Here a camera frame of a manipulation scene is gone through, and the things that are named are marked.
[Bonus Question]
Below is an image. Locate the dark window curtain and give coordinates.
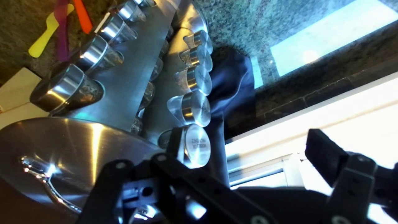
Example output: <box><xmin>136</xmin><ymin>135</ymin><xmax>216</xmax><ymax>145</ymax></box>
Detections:
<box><xmin>204</xmin><ymin>44</ymin><xmax>258</xmax><ymax>187</ymax></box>

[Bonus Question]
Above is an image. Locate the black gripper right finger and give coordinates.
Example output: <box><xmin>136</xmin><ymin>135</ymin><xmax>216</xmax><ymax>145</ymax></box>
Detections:
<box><xmin>303</xmin><ymin>128</ymin><xmax>398</xmax><ymax>224</ymax></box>

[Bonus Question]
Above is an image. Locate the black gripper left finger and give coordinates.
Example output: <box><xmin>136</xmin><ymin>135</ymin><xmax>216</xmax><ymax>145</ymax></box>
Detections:
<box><xmin>78</xmin><ymin>125</ymin><xmax>241</xmax><ymax>224</ymax></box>

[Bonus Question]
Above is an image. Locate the white framed window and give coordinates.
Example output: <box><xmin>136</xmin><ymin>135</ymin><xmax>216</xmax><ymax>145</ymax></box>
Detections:
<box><xmin>225</xmin><ymin>72</ymin><xmax>398</xmax><ymax>224</ymax></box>

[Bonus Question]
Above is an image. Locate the steel revolving spice rack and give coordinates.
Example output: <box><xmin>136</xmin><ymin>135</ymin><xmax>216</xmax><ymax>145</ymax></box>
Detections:
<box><xmin>0</xmin><ymin>0</ymin><xmax>215</xmax><ymax>216</ymax></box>

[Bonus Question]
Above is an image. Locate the orange plastic spatula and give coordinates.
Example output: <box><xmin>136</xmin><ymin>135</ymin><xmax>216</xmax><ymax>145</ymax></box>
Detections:
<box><xmin>73</xmin><ymin>0</ymin><xmax>94</xmax><ymax>34</ymax></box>

